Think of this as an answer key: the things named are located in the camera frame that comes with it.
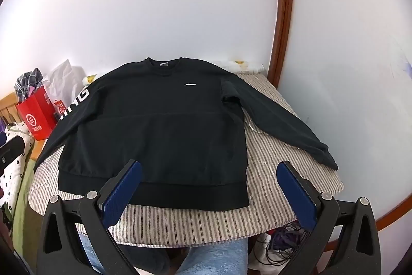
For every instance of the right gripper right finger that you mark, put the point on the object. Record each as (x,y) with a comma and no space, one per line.
(357,250)

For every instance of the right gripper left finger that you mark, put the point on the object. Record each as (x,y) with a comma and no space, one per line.
(60,249)

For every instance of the black sweatshirt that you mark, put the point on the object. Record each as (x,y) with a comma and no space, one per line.
(183,121)

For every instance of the wooden furniture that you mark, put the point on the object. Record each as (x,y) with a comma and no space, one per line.
(8,109)

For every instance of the red paper bag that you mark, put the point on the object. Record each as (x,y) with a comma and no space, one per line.
(38,113)

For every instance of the plaid cloth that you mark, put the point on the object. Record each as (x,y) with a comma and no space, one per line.
(27,84)

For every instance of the white plastic bag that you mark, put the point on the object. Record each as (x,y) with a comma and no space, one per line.
(63,84)

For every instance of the blue jeans leg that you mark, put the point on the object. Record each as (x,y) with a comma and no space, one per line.
(230,257)

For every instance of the white duck-print sheet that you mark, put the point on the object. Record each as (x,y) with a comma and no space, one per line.
(242,67)

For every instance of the brown wooden door frame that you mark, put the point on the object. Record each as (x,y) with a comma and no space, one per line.
(280,41)

